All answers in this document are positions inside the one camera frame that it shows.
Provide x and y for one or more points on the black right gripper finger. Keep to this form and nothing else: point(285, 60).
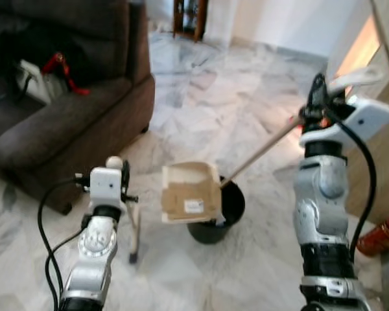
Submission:
point(318, 87)

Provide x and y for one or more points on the brown cardboard piece with label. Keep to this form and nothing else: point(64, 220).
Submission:
point(181, 197)

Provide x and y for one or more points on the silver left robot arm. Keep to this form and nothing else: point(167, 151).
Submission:
point(94, 259)

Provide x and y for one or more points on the brown fabric sofa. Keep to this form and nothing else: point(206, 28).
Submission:
point(65, 126)

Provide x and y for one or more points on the black round waste bin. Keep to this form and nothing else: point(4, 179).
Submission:
point(233, 202)

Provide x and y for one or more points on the white box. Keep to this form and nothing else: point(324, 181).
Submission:
point(35, 81)

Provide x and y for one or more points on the red orange cylinder bottle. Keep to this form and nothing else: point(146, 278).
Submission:
point(376, 240)

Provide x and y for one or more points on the dark wood furniture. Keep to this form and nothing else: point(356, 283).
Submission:
point(189, 16)

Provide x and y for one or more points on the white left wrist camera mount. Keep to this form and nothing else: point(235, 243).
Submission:
point(105, 184)

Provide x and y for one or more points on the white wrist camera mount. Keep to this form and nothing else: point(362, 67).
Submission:
point(105, 184)
point(366, 120)

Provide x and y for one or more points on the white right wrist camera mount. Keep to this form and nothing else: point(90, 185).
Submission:
point(366, 120)

